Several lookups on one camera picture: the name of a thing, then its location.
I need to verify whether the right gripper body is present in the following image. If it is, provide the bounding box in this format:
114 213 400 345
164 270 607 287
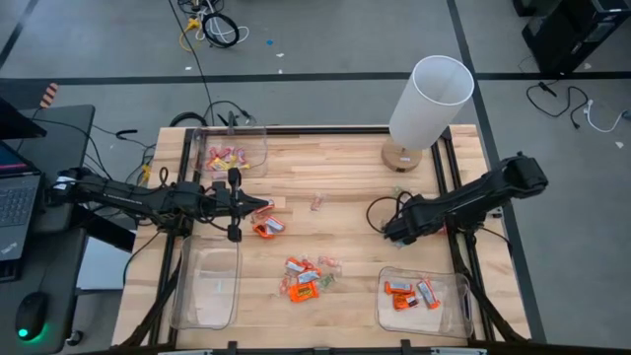
384 209 428 246

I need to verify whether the orange black hazard tape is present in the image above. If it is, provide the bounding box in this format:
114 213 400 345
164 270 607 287
38 82 60 109

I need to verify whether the black monitor back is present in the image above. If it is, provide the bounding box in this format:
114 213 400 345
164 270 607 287
0 97 48 140

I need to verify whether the black laptop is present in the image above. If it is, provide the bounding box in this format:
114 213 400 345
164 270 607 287
0 140 44 285

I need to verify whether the black coiled floor cable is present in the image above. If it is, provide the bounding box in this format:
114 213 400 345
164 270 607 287
201 12 242 49

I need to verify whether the black aluminium table frame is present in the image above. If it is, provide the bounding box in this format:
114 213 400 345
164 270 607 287
112 125 531 355

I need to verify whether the silver striped candy wrapper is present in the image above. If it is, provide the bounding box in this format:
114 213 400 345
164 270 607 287
297 268 322 286

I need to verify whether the black desk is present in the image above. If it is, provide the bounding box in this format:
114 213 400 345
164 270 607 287
0 104 98 355

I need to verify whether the white red candy wrapper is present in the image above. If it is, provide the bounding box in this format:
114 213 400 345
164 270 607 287
416 278 441 311

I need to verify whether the silver candy pack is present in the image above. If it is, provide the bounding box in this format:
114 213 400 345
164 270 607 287
251 199 276 219

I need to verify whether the yellow floor cable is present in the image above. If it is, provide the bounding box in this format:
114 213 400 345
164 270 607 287
177 17 203 53

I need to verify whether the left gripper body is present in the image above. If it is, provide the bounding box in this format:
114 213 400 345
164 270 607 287
212 168 247 243

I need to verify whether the black computer mouse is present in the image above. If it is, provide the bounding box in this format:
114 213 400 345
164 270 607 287
14 291 49 341

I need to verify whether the long black floor cable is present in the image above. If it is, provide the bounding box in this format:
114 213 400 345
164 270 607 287
167 0 214 127

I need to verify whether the white floor cable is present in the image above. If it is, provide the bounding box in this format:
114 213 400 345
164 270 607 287
195 0 250 45

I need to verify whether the white charger cable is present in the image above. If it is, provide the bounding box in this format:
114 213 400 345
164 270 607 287
583 100 631 134

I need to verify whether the clear plastic bin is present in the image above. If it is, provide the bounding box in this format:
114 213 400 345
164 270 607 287
375 265 474 339
189 125 270 179
170 235 243 330

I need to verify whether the white shade table lamp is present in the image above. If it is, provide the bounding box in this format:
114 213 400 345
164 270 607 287
381 54 475 174

